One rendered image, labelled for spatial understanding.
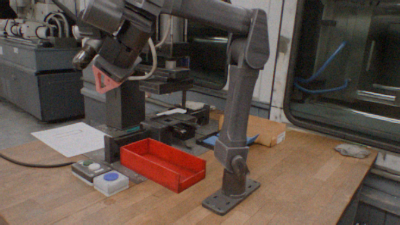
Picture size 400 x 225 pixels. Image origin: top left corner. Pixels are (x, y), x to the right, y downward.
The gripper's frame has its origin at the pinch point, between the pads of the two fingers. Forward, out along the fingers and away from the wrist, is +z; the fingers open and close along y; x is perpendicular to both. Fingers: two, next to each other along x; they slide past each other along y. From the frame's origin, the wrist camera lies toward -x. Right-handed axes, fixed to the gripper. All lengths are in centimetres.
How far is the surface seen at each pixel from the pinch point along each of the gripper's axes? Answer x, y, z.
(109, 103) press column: -4, -40, 43
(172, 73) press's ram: 9.9, -34.5, 8.0
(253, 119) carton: 49, -57, 15
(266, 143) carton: 54, -41, 10
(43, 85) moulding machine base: -110, -204, 250
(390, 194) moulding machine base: 109, -48, -3
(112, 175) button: 14.3, 3.7, 20.7
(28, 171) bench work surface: -5.2, 5.6, 39.9
